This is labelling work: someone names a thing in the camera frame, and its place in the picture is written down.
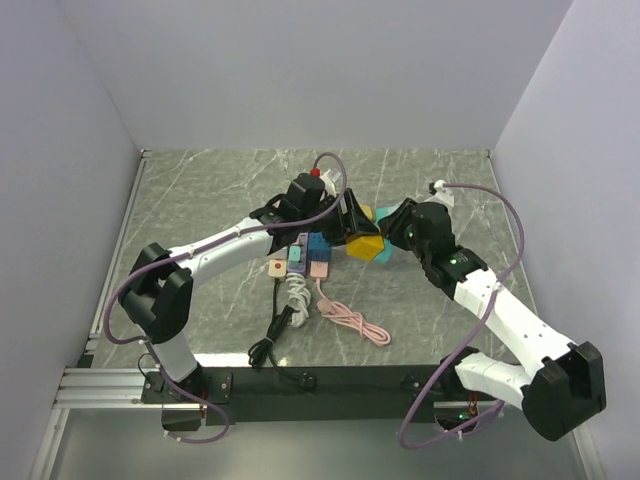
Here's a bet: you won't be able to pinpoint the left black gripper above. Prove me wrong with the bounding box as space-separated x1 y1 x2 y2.
298 188 377 247

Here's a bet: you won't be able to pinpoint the large yellow cube plug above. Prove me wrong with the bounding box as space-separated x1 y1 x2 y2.
346 235 384 262

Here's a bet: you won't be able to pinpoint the teal power strip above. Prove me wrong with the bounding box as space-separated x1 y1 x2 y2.
374 204 399 265

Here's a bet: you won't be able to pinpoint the blue cube adapter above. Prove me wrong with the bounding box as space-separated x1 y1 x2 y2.
307 232 332 263

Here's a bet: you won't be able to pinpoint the pink power strip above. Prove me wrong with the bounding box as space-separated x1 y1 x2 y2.
309 261 329 281

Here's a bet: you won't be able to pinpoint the pink cable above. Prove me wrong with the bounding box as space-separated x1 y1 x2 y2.
313 278 392 347

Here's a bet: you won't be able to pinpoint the small yellow plug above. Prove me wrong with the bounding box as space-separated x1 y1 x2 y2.
361 204 375 223

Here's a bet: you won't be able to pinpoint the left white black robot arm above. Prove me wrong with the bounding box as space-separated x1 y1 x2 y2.
117 173 379 402

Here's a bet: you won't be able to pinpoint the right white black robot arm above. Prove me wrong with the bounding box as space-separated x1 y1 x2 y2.
379 199 606 441

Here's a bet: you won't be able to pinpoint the purple power strip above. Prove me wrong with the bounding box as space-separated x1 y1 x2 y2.
287 242 307 276

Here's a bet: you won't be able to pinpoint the beige power strip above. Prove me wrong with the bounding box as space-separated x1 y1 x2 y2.
268 258 287 279

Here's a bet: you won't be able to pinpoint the black base bar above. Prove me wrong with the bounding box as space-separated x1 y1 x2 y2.
140 363 501 426

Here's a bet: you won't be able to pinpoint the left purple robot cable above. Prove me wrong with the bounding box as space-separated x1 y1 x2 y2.
102 152 347 445

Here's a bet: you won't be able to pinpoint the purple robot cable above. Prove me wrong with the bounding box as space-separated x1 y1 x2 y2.
102 152 347 445
398 182 525 450

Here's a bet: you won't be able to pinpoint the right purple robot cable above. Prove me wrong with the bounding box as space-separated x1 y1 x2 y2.
398 182 525 450

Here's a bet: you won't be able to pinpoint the white coiled cable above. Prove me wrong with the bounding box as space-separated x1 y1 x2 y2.
284 272 312 329

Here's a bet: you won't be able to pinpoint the black power cable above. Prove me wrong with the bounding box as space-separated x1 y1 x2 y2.
247 279 318 391

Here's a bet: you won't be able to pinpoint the aluminium rail frame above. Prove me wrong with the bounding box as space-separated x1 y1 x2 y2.
53 149 152 410

